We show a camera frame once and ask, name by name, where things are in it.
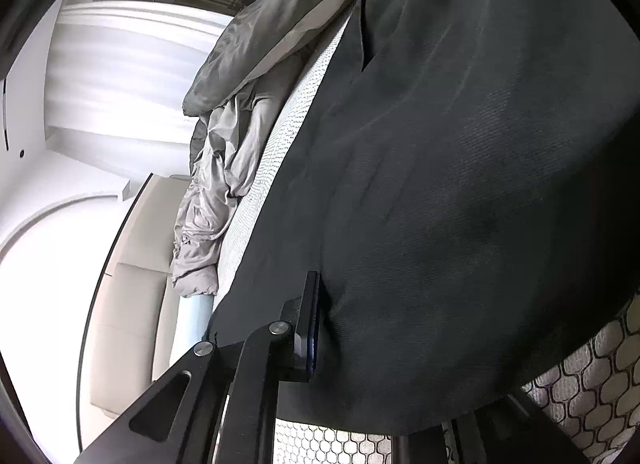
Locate white curtain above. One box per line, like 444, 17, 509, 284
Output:
45, 1, 236, 177

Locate light blue pillow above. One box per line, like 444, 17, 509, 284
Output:
167, 294, 217, 360

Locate black pants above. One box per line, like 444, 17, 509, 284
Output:
207, 0, 640, 437

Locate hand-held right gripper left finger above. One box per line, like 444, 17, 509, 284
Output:
75, 271, 321, 464

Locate beige padded headboard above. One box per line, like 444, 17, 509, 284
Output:
75, 171, 201, 445

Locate dark grey duvet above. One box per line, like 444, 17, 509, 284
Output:
181, 0, 386, 117

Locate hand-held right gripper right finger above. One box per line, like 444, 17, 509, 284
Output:
392, 389, 591, 464

